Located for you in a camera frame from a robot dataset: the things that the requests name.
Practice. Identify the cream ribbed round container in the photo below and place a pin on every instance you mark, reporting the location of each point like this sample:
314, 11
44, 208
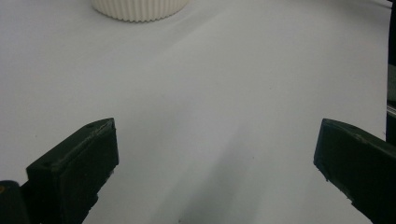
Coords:
139, 9

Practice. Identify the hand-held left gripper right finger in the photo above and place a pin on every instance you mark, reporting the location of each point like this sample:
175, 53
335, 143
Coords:
358, 158

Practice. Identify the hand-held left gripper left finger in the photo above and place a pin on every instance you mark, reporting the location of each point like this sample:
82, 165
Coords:
70, 174

